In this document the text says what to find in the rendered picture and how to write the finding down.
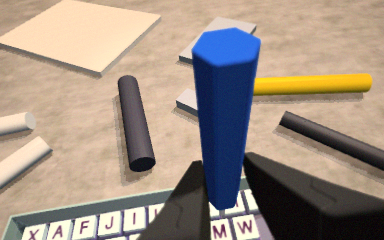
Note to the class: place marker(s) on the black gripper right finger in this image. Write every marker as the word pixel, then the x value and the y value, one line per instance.
pixel 296 205

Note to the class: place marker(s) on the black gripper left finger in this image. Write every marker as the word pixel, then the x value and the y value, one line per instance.
pixel 186 213

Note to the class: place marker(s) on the keyboard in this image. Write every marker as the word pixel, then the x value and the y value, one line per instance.
pixel 126 217

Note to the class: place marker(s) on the dark grey cylinder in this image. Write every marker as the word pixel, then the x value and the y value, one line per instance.
pixel 138 142
pixel 365 152

